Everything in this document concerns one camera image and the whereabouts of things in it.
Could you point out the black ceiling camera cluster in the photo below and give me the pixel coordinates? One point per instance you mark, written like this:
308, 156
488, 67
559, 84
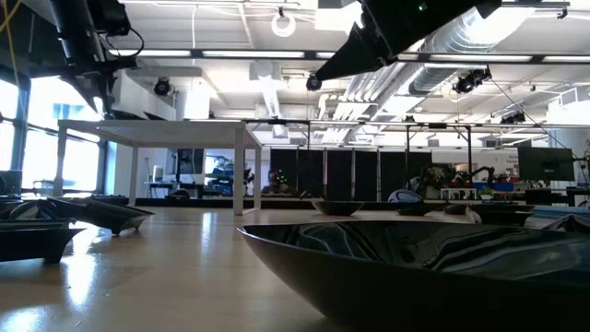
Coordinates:
470, 80

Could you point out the silver ventilation duct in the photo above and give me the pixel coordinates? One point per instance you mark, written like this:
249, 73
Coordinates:
433, 78

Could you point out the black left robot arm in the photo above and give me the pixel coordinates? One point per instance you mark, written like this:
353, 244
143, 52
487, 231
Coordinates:
78, 27

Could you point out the black square mini plate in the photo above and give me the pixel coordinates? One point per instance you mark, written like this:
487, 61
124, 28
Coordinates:
106, 216
32, 242
500, 216

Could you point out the black partition wall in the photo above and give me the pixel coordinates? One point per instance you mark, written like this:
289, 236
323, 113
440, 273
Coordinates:
341, 175

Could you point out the white perforated metal shelf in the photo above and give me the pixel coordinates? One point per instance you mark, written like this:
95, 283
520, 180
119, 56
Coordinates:
161, 131

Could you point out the person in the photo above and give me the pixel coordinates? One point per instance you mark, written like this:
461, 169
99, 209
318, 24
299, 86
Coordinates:
276, 183

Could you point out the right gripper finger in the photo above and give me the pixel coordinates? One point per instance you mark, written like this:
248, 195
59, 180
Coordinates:
348, 46
364, 60

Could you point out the black bowl front centre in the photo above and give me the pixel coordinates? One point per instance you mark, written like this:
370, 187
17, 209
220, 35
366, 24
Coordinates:
392, 286

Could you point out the black computer monitor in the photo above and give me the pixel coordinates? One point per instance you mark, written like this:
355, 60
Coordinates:
545, 163

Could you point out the black aluminium table frame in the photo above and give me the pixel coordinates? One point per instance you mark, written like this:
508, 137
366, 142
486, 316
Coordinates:
193, 202

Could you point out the black teardrop mini plate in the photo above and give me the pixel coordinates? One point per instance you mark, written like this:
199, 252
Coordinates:
571, 224
456, 209
27, 209

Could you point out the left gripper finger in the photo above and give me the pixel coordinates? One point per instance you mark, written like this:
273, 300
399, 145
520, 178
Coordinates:
99, 92

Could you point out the black background rig frame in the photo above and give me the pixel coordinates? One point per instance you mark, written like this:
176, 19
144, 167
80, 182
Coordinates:
408, 157

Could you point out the white ceiling air unit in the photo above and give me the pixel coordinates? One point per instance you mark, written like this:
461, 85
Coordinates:
138, 99

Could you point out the white blue ball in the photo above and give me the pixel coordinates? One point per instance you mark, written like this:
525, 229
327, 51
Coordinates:
404, 196

